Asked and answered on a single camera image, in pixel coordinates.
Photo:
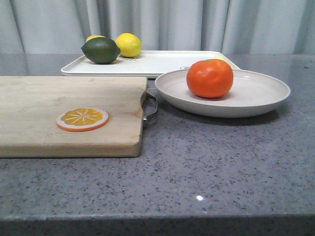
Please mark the orange fruit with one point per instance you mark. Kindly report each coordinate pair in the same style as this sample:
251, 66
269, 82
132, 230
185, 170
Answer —
210, 78

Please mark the beige round plate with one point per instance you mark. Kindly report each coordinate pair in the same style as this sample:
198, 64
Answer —
252, 94

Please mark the white rectangular tray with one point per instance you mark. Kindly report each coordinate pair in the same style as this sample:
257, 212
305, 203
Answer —
148, 64

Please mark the orange slice disc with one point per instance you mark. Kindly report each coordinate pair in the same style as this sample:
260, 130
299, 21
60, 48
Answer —
82, 119

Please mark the yellow lemon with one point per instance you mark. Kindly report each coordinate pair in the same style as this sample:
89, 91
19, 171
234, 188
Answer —
94, 36
129, 44

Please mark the yellow plastic utensil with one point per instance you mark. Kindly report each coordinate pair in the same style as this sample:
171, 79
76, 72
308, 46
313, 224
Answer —
224, 58

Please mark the green lime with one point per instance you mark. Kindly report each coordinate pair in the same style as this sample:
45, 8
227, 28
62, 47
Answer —
101, 50

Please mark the rear yellow lemon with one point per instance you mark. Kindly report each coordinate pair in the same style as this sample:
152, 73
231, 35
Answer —
94, 36

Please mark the wooden cutting board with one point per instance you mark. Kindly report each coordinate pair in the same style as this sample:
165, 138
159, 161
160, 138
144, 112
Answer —
30, 105

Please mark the grey curtain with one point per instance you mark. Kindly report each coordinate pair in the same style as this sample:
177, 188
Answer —
227, 26

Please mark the metal cutting board handle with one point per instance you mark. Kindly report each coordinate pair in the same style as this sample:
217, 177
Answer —
149, 105

